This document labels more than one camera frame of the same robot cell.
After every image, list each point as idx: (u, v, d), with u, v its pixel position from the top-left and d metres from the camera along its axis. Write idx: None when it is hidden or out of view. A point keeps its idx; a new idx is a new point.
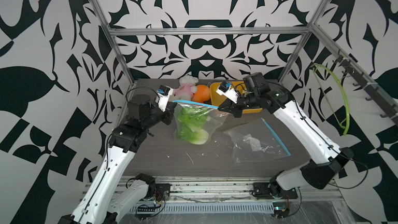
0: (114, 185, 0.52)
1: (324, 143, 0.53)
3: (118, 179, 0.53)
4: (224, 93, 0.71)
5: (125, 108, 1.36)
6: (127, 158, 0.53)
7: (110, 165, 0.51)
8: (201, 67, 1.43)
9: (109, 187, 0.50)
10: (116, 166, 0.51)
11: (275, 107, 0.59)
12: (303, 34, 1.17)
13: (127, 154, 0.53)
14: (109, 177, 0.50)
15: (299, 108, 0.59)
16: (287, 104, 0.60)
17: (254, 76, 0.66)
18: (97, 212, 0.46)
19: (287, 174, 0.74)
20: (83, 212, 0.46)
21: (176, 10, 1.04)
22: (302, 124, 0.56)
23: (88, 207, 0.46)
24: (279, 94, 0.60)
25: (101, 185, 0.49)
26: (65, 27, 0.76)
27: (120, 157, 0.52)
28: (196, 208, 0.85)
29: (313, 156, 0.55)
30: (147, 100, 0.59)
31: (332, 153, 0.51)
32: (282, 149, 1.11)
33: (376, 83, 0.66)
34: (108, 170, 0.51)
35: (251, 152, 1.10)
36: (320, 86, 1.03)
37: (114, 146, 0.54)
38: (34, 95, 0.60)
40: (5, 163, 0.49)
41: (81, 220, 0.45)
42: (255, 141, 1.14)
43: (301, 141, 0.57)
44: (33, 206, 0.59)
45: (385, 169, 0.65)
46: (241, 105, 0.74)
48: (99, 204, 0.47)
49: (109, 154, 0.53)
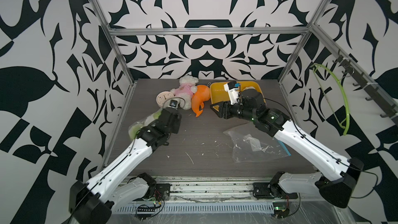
0: (127, 172, 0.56)
1: (331, 157, 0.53)
3: (133, 166, 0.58)
4: (229, 89, 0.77)
5: (125, 108, 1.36)
6: (147, 153, 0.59)
7: (132, 152, 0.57)
8: (201, 67, 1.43)
9: (125, 170, 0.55)
10: (137, 154, 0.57)
11: (274, 130, 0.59)
12: (303, 34, 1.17)
13: (150, 149, 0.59)
14: (130, 161, 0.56)
15: (297, 126, 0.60)
16: (285, 125, 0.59)
17: None
18: (106, 188, 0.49)
19: (292, 181, 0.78)
20: (97, 182, 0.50)
21: (176, 10, 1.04)
22: (306, 143, 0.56)
23: (103, 180, 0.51)
24: (274, 116, 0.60)
25: (121, 165, 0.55)
26: (65, 26, 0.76)
27: (143, 147, 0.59)
28: (195, 208, 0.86)
29: (326, 176, 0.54)
30: (176, 113, 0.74)
31: (342, 167, 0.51)
32: (283, 149, 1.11)
33: (376, 83, 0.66)
34: (129, 156, 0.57)
35: (251, 152, 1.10)
36: (320, 86, 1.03)
37: (140, 137, 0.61)
38: (34, 94, 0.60)
40: (5, 163, 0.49)
41: (93, 188, 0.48)
42: (255, 141, 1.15)
43: (309, 160, 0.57)
44: (32, 205, 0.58)
45: (385, 169, 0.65)
46: (232, 112, 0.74)
48: (113, 179, 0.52)
49: (134, 143, 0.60)
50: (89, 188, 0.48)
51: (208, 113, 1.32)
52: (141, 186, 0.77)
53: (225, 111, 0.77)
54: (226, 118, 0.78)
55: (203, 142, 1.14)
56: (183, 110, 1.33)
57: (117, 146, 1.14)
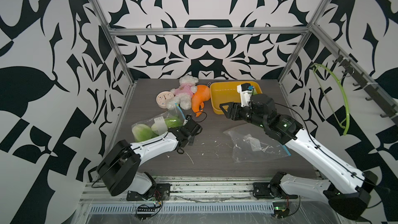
0: (157, 152, 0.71)
1: (346, 171, 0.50)
3: (161, 151, 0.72)
4: (242, 91, 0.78)
5: (125, 108, 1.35)
6: (173, 146, 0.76)
7: (165, 138, 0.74)
8: (201, 67, 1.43)
9: (158, 150, 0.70)
10: (169, 141, 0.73)
11: (286, 139, 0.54)
12: (303, 34, 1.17)
13: (175, 143, 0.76)
14: (162, 143, 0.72)
15: (311, 136, 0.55)
16: (298, 134, 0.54)
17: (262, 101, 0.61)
18: (144, 154, 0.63)
19: (295, 183, 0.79)
20: (139, 146, 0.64)
21: (175, 10, 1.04)
22: (320, 154, 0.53)
23: (143, 147, 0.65)
24: (287, 124, 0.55)
25: (157, 143, 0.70)
26: (65, 26, 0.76)
27: (173, 139, 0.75)
28: (196, 208, 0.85)
29: (339, 187, 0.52)
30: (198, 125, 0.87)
31: (357, 181, 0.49)
32: (283, 149, 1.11)
33: (376, 83, 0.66)
34: (163, 140, 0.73)
35: (251, 152, 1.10)
36: (320, 86, 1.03)
37: (171, 131, 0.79)
38: (34, 94, 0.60)
40: (5, 163, 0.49)
41: (134, 149, 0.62)
42: (255, 141, 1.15)
43: (321, 170, 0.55)
44: (33, 205, 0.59)
45: (385, 170, 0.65)
46: (241, 115, 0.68)
48: (149, 150, 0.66)
49: (167, 135, 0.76)
50: (132, 149, 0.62)
51: (208, 113, 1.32)
52: (146, 182, 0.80)
53: (232, 112, 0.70)
54: (233, 119, 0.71)
55: (203, 142, 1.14)
56: (183, 110, 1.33)
57: None
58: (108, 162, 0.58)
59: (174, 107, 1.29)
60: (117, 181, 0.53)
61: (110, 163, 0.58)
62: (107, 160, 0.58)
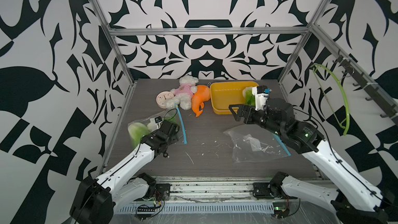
0: (133, 171, 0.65)
1: (366, 188, 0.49)
3: (136, 168, 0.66)
4: (257, 94, 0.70)
5: (125, 108, 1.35)
6: (150, 157, 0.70)
7: (138, 154, 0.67)
8: (201, 67, 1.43)
9: (133, 169, 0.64)
10: (143, 156, 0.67)
11: (305, 150, 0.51)
12: (303, 34, 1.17)
13: (152, 153, 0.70)
14: (136, 162, 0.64)
15: (332, 148, 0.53)
16: (319, 146, 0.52)
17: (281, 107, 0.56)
18: (115, 183, 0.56)
19: (301, 188, 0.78)
20: (107, 178, 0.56)
21: (175, 10, 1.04)
22: (339, 169, 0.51)
23: (111, 177, 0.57)
24: (309, 133, 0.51)
25: (128, 164, 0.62)
26: (65, 26, 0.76)
27: (146, 150, 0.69)
28: (196, 208, 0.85)
29: (354, 204, 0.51)
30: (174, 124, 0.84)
31: (375, 200, 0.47)
32: (282, 149, 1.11)
33: (376, 83, 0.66)
34: (136, 157, 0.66)
35: (251, 152, 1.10)
36: (320, 86, 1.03)
37: (144, 143, 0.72)
38: (34, 94, 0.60)
40: (5, 163, 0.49)
41: (102, 183, 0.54)
42: (255, 142, 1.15)
43: (337, 184, 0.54)
44: (32, 205, 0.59)
45: (386, 170, 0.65)
46: (255, 119, 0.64)
48: (121, 176, 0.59)
49: (140, 149, 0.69)
50: (100, 183, 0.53)
51: (208, 113, 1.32)
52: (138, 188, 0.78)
53: (245, 115, 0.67)
54: (246, 123, 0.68)
55: (203, 142, 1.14)
56: (183, 110, 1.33)
57: (117, 146, 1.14)
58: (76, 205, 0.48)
59: (172, 106, 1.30)
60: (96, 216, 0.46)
61: (80, 205, 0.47)
62: (75, 202, 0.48)
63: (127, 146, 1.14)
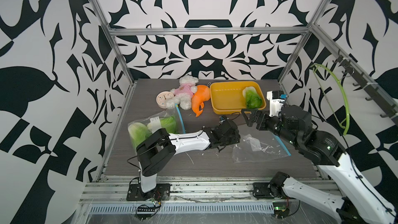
0: (191, 148, 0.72)
1: (382, 205, 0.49)
3: (192, 148, 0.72)
4: (272, 99, 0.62)
5: (125, 108, 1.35)
6: (204, 146, 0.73)
7: (200, 136, 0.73)
8: (201, 67, 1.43)
9: (190, 146, 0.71)
10: (203, 140, 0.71)
11: (326, 162, 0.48)
12: (303, 34, 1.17)
13: (207, 144, 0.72)
14: (196, 140, 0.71)
15: (353, 163, 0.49)
16: (341, 160, 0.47)
17: (297, 115, 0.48)
18: (179, 147, 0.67)
19: (303, 193, 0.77)
20: (174, 138, 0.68)
21: (175, 11, 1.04)
22: (359, 186, 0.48)
23: (179, 140, 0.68)
24: (331, 146, 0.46)
25: (190, 138, 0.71)
26: (65, 26, 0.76)
27: (207, 138, 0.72)
28: (195, 208, 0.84)
29: (365, 216, 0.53)
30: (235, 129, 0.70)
31: (390, 218, 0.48)
32: (282, 149, 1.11)
33: (376, 83, 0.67)
34: (196, 138, 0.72)
35: (251, 152, 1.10)
36: (320, 86, 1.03)
37: (205, 132, 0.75)
38: (34, 94, 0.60)
40: (5, 163, 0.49)
41: (171, 140, 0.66)
42: (255, 141, 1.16)
43: (350, 196, 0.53)
44: (32, 205, 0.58)
45: (386, 170, 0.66)
46: (269, 125, 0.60)
48: (184, 144, 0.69)
49: (201, 134, 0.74)
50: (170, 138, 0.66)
51: (208, 112, 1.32)
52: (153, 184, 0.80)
53: (257, 121, 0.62)
54: (258, 128, 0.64)
55: None
56: (183, 110, 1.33)
57: (117, 146, 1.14)
58: (147, 144, 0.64)
59: (172, 106, 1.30)
60: (152, 164, 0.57)
61: (148, 145, 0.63)
62: (148, 142, 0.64)
63: (127, 146, 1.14)
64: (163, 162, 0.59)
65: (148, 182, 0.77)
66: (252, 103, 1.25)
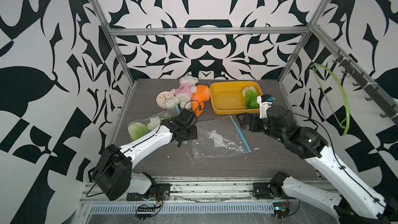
0: (153, 147, 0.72)
1: (369, 195, 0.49)
3: (152, 148, 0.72)
4: (261, 102, 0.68)
5: (125, 108, 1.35)
6: (168, 139, 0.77)
7: (158, 132, 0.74)
8: (201, 67, 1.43)
9: (152, 146, 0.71)
10: (162, 135, 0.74)
11: (309, 155, 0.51)
12: (303, 34, 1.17)
13: (170, 135, 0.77)
14: (155, 139, 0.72)
15: (336, 155, 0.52)
16: (323, 152, 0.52)
17: (280, 113, 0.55)
18: (136, 155, 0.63)
19: (301, 191, 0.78)
20: (129, 149, 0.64)
21: (175, 10, 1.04)
22: (343, 176, 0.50)
23: (133, 148, 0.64)
24: (312, 139, 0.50)
25: (148, 141, 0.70)
26: (65, 26, 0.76)
27: (166, 131, 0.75)
28: (195, 208, 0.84)
29: (357, 211, 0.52)
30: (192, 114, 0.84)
31: (378, 207, 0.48)
32: (244, 144, 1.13)
33: (376, 83, 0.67)
34: (156, 136, 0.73)
35: (210, 148, 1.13)
36: (320, 86, 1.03)
37: (164, 125, 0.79)
38: (34, 94, 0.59)
40: (5, 163, 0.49)
41: (125, 152, 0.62)
42: (218, 137, 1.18)
43: (340, 190, 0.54)
44: (32, 205, 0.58)
45: (386, 170, 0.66)
46: (260, 127, 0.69)
48: (141, 150, 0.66)
49: (159, 129, 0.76)
50: (123, 151, 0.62)
51: (208, 112, 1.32)
52: (146, 181, 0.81)
53: (250, 123, 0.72)
54: (253, 130, 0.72)
55: (203, 142, 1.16)
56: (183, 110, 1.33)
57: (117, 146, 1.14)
58: (99, 169, 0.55)
59: (172, 106, 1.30)
60: (113, 185, 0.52)
61: (102, 169, 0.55)
62: (99, 167, 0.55)
63: None
64: (124, 178, 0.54)
65: (140, 186, 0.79)
66: (253, 103, 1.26)
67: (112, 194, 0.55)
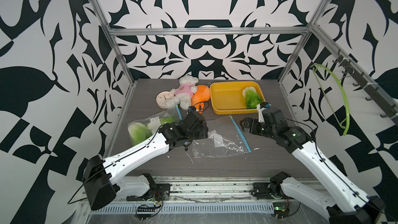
0: (142, 161, 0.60)
1: (349, 188, 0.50)
3: (141, 162, 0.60)
4: (260, 108, 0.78)
5: (125, 108, 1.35)
6: (163, 151, 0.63)
7: (150, 144, 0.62)
8: (201, 67, 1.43)
9: (140, 160, 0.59)
10: (154, 148, 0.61)
11: (293, 149, 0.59)
12: (303, 34, 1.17)
13: (167, 146, 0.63)
14: (145, 152, 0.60)
15: (318, 149, 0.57)
16: (305, 144, 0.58)
17: (272, 111, 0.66)
18: (117, 172, 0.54)
19: (298, 190, 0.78)
20: (112, 164, 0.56)
21: (175, 11, 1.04)
22: (323, 167, 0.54)
23: (117, 162, 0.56)
24: (296, 134, 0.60)
25: (138, 154, 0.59)
26: (65, 26, 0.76)
27: (160, 143, 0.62)
28: (195, 208, 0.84)
29: (341, 207, 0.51)
30: (200, 120, 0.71)
31: (358, 201, 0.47)
32: (244, 144, 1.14)
33: (376, 83, 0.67)
34: (146, 147, 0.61)
35: (211, 148, 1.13)
36: (320, 86, 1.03)
37: (161, 132, 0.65)
38: (34, 94, 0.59)
40: (5, 163, 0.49)
41: (107, 167, 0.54)
42: (218, 137, 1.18)
43: (323, 184, 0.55)
44: (32, 205, 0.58)
45: (386, 170, 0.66)
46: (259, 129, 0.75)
48: (125, 165, 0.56)
49: (155, 138, 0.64)
50: (104, 167, 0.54)
51: (208, 113, 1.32)
52: (143, 186, 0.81)
53: (250, 126, 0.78)
54: (253, 133, 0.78)
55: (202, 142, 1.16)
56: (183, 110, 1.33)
57: (117, 146, 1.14)
58: (85, 179, 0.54)
59: (172, 106, 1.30)
60: (94, 199, 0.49)
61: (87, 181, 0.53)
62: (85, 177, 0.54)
63: (126, 146, 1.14)
64: (106, 193, 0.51)
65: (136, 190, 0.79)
66: (253, 103, 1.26)
67: (98, 205, 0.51)
